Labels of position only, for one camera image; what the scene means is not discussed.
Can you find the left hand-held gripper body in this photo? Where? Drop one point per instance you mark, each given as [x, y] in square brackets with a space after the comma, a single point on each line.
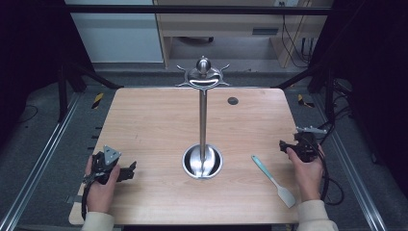
[106, 160]

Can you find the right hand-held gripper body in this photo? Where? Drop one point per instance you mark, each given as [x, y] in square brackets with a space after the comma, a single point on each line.
[305, 144]

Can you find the teal and white silicone spatula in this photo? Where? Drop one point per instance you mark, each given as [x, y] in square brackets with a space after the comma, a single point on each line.
[272, 180]

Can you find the steel utensil stand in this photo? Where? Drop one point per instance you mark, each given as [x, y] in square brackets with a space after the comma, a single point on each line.
[202, 128]

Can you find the person's left hand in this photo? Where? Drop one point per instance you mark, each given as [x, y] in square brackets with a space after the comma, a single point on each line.
[101, 190]

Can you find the person's right hand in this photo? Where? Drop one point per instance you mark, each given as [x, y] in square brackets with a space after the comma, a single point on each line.
[307, 174]

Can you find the white cabinet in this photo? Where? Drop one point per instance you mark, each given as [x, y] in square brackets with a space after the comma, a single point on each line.
[118, 35]

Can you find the aluminium floor rail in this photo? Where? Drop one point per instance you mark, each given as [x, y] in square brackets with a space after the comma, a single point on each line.
[35, 166]
[352, 179]

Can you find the black metal frame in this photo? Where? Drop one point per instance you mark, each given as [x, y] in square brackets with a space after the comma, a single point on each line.
[70, 80]

